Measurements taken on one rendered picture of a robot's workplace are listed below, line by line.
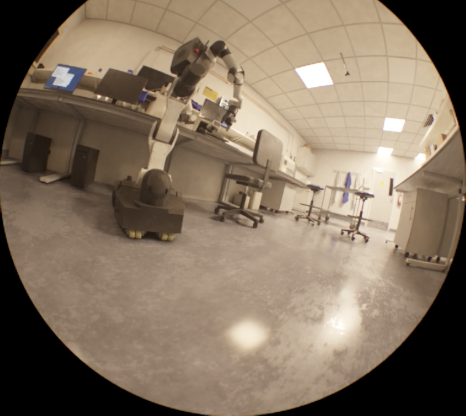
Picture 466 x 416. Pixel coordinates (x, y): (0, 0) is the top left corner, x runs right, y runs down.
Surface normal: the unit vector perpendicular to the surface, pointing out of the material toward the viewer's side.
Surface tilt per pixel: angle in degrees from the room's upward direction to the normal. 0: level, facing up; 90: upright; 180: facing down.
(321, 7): 180
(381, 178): 90
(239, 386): 0
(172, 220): 90
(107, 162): 90
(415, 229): 90
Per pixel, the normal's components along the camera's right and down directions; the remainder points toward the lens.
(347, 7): -0.22, 0.97
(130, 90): 0.65, 0.07
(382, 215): -0.74, -0.18
